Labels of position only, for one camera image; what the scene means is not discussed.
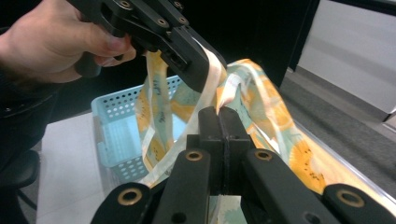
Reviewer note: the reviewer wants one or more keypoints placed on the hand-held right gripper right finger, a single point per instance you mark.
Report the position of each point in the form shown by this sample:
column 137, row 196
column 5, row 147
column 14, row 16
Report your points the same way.
column 235, row 133

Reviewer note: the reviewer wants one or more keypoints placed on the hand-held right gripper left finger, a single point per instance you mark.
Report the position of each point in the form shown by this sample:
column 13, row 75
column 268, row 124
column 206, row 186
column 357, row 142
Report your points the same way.
column 208, row 130

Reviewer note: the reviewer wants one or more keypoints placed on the orange print fabric bag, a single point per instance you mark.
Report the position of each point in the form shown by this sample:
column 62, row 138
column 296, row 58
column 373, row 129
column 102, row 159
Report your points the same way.
column 274, row 118

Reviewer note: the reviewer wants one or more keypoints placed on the light blue plastic basket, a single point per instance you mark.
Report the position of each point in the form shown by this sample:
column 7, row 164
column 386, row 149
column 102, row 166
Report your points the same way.
column 121, row 137

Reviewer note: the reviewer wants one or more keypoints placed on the black curtain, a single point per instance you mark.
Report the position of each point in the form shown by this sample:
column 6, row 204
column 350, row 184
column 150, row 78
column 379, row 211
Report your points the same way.
column 255, row 34

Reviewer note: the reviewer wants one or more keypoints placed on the black chair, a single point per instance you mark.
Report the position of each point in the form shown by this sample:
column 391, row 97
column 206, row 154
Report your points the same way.
column 17, row 174

